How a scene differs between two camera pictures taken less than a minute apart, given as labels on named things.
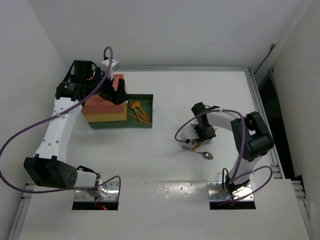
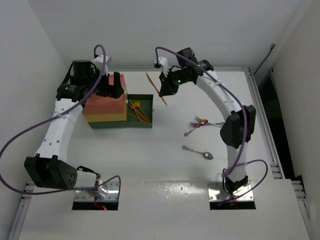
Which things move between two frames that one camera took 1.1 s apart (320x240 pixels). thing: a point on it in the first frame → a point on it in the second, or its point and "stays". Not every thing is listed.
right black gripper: (202, 138) → (167, 88)
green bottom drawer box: (139, 114) stays
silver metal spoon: (206, 154) stays
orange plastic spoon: (137, 104) stays
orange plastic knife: (141, 111) stays
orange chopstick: (196, 146) → (151, 82)
